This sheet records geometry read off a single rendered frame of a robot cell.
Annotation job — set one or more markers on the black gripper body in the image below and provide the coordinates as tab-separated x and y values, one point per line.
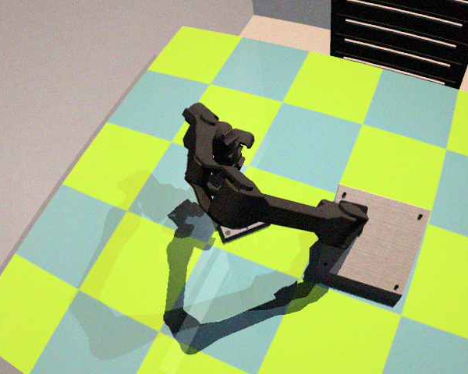
231	158

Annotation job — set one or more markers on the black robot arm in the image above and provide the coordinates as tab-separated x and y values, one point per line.
239	203

